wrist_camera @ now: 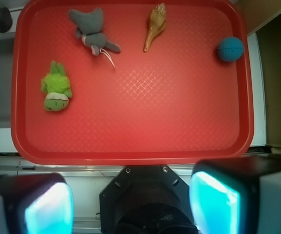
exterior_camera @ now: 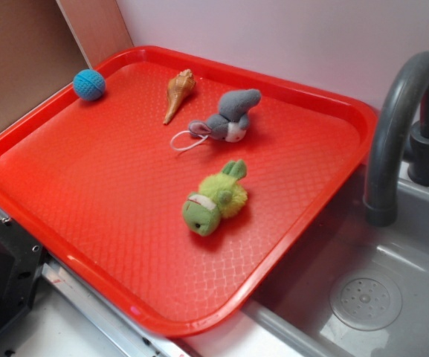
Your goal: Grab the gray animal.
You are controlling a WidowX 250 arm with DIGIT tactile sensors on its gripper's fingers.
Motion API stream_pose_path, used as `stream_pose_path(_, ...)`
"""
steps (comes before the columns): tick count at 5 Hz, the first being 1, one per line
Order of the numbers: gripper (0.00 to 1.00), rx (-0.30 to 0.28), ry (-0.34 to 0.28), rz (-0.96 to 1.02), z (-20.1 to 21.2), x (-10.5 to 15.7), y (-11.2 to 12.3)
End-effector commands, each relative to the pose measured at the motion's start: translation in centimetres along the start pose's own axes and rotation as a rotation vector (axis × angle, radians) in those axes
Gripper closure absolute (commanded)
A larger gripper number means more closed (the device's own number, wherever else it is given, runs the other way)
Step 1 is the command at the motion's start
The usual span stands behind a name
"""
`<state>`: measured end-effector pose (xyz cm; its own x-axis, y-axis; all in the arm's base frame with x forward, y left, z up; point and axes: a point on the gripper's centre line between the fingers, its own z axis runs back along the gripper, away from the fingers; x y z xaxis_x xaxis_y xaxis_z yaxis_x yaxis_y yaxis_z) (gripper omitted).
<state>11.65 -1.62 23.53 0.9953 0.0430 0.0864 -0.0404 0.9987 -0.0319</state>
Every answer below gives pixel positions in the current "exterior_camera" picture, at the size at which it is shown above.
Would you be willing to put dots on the gray plastic sink basin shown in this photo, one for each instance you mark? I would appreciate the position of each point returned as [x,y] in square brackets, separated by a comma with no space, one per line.
[347,288]

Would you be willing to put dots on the gray plush animal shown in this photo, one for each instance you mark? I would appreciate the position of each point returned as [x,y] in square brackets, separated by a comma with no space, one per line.
[229,124]

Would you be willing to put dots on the green plush animal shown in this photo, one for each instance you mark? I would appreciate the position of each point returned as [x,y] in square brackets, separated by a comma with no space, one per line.
[219,196]

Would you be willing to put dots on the tan conch seashell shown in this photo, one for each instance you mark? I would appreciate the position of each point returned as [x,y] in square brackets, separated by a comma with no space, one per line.
[178,89]

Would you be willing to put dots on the aluminium rail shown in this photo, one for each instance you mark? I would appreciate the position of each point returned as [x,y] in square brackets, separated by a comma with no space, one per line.
[70,319]

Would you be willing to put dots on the blue knitted ball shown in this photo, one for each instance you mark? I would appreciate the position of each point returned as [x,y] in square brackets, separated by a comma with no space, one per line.
[89,85]

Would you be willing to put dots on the brown cardboard panel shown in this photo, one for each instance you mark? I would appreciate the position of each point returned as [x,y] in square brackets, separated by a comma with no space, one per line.
[43,44]

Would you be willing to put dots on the red plastic tray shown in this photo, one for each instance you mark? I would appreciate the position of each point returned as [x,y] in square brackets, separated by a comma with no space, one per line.
[99,185]

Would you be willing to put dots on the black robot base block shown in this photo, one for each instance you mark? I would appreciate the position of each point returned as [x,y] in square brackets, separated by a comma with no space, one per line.
[21,259]

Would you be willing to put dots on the gray toy faucet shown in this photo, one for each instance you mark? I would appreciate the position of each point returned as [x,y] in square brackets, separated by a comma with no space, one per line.
[402,134]

